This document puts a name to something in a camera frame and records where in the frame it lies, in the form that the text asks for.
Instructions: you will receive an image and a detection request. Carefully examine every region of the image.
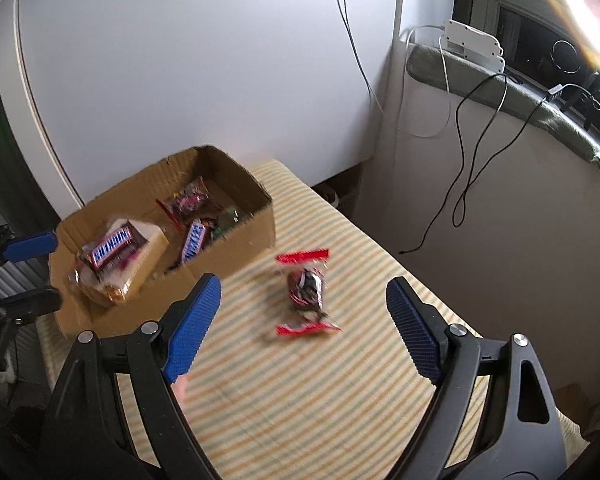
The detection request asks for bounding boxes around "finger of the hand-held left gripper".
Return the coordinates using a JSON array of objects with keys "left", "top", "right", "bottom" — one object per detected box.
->
[
  {"left": 0, "top": 285, "right": 63, "bottom": 328},
  {"left": 0, "top": 225, "right": 58, "bottom": 276}
]

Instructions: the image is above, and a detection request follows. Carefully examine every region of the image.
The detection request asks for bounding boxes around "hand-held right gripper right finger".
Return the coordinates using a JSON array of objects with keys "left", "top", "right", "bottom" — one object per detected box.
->
[{"left": 385, "top": 276, "right": 568, "bottom": 480}]

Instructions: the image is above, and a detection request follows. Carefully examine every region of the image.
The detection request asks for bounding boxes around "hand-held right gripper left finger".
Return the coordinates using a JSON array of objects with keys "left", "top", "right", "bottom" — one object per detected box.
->
[{"left": 37, "top": 273, "right": 223, "bottom": 480}]

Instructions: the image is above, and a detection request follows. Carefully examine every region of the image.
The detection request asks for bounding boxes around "cardboard box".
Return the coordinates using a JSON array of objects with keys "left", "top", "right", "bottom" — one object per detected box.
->
[{"left": 47, "top": 145, "right": 276, "bottom": 338}]

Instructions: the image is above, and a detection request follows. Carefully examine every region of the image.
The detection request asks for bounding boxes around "brown chocolate bar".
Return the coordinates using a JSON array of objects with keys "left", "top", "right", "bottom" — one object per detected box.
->
[
  {"left": 77, "top": 222, "right": 148, "bottom": 283},
  {"left": 179, "top": 219, "right": 213, "bottom": 266}
]

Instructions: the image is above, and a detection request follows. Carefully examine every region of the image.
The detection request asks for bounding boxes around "green candy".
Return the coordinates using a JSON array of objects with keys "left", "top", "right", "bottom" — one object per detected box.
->
[{"left": 212, "top": 206, "right": 243, "bottom": 238}]

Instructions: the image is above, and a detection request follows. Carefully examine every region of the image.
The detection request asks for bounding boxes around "red candy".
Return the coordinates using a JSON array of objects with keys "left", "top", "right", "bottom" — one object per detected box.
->
[{"left": 275, "top": 249, "right": 342, "bottom": 337}]

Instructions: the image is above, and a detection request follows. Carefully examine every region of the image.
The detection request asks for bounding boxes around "dark red snack packet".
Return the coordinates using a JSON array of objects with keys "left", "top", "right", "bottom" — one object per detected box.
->
[{"left": 156, "top": 176, "right": 216, "bottom": 233}]

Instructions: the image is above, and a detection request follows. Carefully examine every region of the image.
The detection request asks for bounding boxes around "pink snack packet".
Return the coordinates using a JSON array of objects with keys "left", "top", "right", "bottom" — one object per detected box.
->
[{"left": 70, "top": 217, "right": 171, "bottom": 307}]

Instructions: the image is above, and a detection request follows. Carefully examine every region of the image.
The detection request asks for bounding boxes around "striped cloth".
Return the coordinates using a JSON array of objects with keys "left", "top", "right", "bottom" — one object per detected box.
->
[{"left": 37, "top": 160, "right": 591, "bottom": 480}]

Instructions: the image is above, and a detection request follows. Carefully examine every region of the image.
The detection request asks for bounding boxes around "white power strip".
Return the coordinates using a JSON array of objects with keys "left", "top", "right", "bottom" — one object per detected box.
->
[{"left": 440, "top": 20, "right": 506, "bottom": 75}]

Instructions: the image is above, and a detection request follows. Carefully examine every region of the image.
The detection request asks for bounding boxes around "black cable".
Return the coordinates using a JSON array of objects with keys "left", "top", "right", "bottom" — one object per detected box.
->
[{"left": 400, "top": 74, "right": 553, "bottom": 256}]

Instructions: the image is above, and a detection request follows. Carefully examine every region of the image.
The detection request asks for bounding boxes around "white power cable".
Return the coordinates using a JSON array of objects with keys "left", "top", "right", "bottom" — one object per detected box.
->
[{"left": 397, "top": 24, "right": 454, "bottom": 138}]

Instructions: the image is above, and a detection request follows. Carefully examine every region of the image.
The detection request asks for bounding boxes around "thin hanging wall cable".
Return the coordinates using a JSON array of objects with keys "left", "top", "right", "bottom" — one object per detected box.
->
[{"left": 325, "top": 0, "right": 383, "bottom": 116}]

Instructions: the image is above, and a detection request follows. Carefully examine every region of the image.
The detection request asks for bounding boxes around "black round ring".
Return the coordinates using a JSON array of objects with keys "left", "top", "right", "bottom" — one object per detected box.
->
[{"left": 551, "top": 40, "right": 581, "bottom": 73}]

